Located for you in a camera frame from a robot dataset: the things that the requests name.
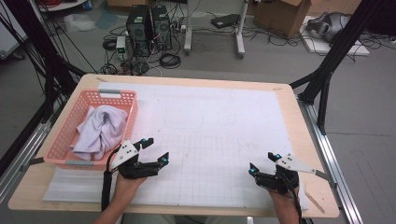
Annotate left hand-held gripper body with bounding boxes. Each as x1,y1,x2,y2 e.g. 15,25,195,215
109,139,161,180

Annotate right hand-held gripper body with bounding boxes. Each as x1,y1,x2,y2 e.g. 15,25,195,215
254,152,318,196

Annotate lilac printed towel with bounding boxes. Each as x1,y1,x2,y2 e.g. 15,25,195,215
70,105,129,161

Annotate pink plastic basket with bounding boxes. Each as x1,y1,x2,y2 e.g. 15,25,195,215
43,89,139,172

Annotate person's right hand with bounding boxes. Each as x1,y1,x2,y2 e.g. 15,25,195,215
268,186,302,215

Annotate person's left hand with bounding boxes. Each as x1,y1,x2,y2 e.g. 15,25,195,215
113,173,148,199

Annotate thin wooden stick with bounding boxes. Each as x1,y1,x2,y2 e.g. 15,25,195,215
304,189,326,215

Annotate grey metal clamp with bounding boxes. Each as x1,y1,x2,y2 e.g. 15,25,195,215
20,157,45,173
315,169,338,189

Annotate person's grey trousers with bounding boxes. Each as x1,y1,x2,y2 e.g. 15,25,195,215
118,213,250,224

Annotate white power supply box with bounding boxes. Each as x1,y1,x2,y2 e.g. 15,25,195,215
115,35,127,60

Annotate black computer tower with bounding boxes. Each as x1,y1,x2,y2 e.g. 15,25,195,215
125,4,153,58
150,5,173,50

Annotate white board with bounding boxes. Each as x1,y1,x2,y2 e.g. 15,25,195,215
299,15,372,57

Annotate white metal stand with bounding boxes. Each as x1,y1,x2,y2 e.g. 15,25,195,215
183,0,250,60

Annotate teal plastic sheet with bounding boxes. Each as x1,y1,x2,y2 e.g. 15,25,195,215
94,8,120,31

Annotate clear plastic bag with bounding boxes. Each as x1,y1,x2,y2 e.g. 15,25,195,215
64,12,97,34

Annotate brown cardboard box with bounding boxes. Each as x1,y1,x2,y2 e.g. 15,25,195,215
252,0,312,39

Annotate grey headset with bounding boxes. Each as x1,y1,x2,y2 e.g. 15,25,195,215
306,11,351,43

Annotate black flat device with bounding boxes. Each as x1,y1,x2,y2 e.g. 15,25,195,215
210,13,241,30

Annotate round white table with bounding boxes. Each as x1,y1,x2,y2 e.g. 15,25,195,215
36,0,88,13

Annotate white cabinet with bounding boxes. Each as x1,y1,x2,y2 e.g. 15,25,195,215
0,3,28,60

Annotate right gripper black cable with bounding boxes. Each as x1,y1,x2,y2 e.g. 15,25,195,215
279,172,305,224

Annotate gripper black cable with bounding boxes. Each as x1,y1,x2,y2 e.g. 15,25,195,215
279,172,305,224
100,148,123,213

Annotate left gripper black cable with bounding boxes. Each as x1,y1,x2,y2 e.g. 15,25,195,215
100,148,123,213

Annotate aluminium rail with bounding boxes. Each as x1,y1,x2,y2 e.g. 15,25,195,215
0,119,52,203
297,96,363,224

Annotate coiled black cable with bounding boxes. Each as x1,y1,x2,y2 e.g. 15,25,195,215
159,52,182,70

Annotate black metal frame stand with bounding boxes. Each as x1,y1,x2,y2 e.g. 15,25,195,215
289,0,387,136
0,0,87,124

